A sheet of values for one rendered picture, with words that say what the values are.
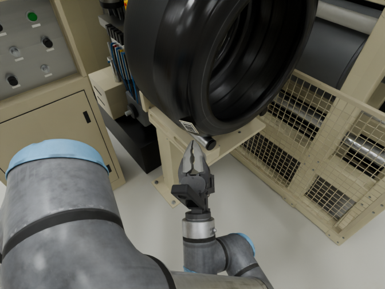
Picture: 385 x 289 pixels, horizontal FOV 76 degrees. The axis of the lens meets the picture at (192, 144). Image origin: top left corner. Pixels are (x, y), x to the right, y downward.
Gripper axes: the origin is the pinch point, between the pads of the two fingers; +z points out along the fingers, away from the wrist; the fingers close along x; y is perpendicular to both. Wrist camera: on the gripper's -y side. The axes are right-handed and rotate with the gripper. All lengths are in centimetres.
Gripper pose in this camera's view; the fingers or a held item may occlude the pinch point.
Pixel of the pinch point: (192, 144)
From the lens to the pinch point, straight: 68.4
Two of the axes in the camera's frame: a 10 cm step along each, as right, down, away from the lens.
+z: -0.4, -9.9, 1.0
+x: 9.2, -0.7, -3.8
